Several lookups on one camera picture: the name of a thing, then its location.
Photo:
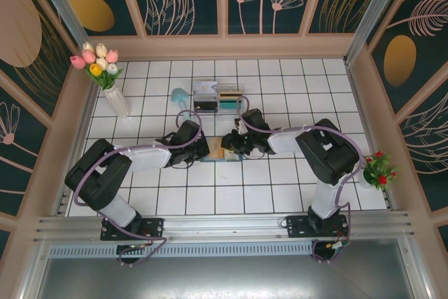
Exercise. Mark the teal card holder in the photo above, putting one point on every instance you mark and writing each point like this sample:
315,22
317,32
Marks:
239,157

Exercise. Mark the tan card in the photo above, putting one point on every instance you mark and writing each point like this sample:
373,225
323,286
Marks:
215,148

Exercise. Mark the light blue scoop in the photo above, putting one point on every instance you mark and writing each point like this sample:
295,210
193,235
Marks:
179,96

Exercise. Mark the small electronics board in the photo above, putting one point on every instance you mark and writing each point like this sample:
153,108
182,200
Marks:
131,250
337,248

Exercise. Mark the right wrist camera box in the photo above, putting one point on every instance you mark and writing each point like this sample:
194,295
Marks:
238,126

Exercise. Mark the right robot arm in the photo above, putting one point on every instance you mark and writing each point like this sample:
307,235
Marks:
325,159

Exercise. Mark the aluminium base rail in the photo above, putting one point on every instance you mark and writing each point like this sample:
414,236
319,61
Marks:
224,225

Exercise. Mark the tulip bouquet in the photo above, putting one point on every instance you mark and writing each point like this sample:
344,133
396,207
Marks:
99,62

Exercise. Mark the gold striped card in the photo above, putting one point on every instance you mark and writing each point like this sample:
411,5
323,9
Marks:
229,95

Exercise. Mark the black card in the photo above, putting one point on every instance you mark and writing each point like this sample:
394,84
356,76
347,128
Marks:
206,105

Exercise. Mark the white card pink print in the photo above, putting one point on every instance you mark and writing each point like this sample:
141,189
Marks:
206,95

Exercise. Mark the white ribbed vase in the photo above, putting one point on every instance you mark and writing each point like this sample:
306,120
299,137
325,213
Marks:
117,103

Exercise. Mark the clear acrylic card organizer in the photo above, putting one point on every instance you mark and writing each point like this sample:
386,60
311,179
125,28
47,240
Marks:
227,113

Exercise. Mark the grey card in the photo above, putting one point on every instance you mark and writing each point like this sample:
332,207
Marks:
206,85

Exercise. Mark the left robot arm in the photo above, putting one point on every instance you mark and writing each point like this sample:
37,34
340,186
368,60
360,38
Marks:
94,180

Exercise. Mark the potted plant red flowers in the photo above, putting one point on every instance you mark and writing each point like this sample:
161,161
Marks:
379,171

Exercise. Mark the teal card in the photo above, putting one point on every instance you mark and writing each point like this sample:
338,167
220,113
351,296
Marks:
227,104

